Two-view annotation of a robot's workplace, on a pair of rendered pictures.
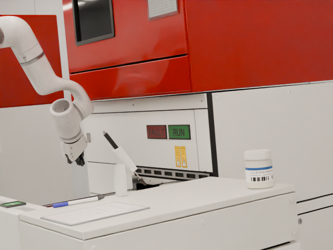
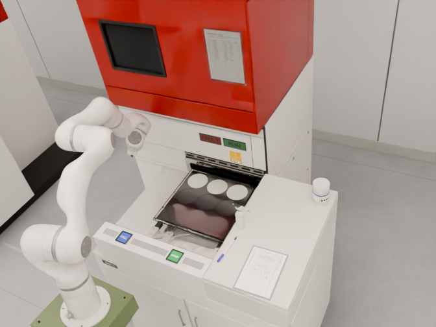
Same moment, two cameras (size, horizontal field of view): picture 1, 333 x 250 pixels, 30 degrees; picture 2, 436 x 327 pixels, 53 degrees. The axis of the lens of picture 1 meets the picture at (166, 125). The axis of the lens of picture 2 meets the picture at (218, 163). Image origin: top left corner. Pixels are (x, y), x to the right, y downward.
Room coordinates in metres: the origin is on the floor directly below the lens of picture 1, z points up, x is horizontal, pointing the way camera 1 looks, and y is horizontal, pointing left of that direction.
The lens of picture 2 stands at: (0.57, 0.62, 2.36)
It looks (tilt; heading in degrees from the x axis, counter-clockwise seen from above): 41 degrees down; 339
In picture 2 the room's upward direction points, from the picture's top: 9 degrees counter-clockwise
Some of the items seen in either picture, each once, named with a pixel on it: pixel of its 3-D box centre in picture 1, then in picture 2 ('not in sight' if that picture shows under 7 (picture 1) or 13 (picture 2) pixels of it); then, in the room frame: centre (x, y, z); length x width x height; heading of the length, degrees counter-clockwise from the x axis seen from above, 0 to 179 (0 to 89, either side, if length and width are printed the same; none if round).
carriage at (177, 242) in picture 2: not in sight; (182, 249); (1.77, 0.38, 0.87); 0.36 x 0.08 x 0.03; 35
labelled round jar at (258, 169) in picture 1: (258, 168); (320, 191); (1.61, -0.23, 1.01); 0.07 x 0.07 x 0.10
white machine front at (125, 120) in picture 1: (140, 153); (191, 145); (2.23, 0.10, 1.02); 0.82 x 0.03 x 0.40; 35
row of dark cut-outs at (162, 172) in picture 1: (168, 173); (222, 163); (2.08, 0.01, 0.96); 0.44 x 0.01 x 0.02; 35
